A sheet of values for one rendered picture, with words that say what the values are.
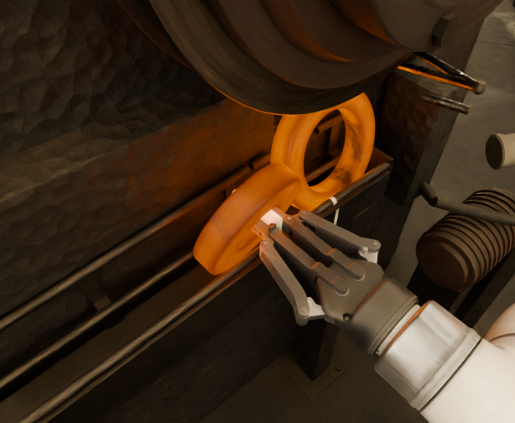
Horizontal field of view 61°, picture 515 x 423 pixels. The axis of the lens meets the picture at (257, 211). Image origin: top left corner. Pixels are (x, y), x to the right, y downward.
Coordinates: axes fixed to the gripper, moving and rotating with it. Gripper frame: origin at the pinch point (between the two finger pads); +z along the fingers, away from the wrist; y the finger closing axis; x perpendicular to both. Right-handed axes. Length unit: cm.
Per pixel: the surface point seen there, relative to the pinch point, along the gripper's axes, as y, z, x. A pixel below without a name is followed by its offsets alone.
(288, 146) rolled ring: 7.9, 2.8, 3.6
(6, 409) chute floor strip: -33.9, 5.4, -12.6
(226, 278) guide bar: -6.7, -1.8, -5.5
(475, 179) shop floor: 115, 3, -79
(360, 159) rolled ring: 20.5, -0.3, -4.8
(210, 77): -5.9, -0.9, 21.6
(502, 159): 42.4, -13.5, -9.5
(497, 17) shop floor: 248, 62, -85
